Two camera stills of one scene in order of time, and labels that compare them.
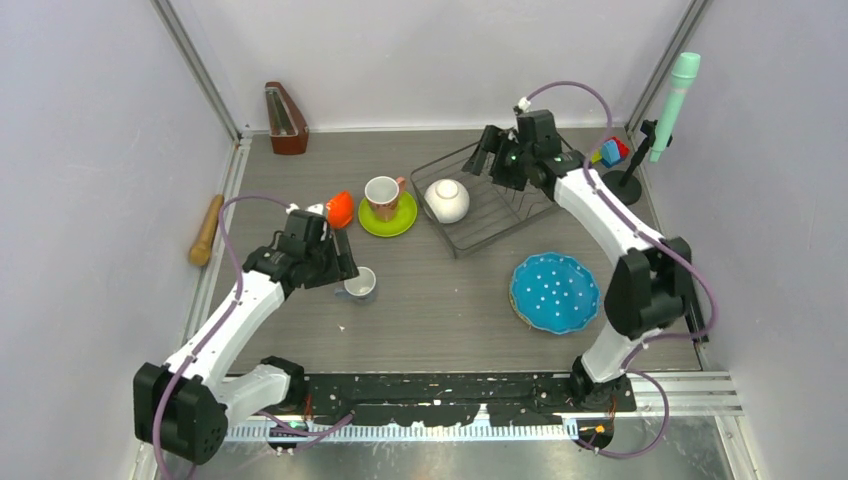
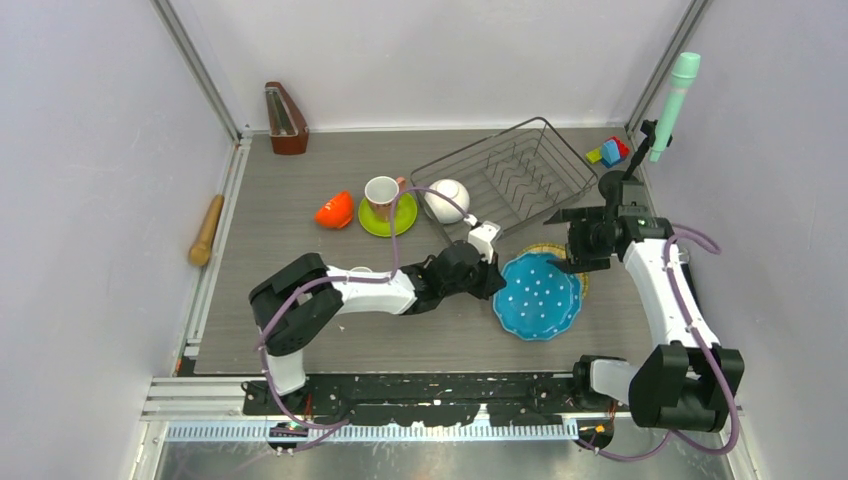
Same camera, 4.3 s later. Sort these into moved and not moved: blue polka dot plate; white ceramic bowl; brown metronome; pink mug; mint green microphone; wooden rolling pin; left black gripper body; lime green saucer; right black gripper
Moved: blue polka dot plate; left black gripper body; right black gripper
Not moved: lime green saucer; white ceramic bowl; mint green microphone; wooden rolling pin; brown metronome; pink mug
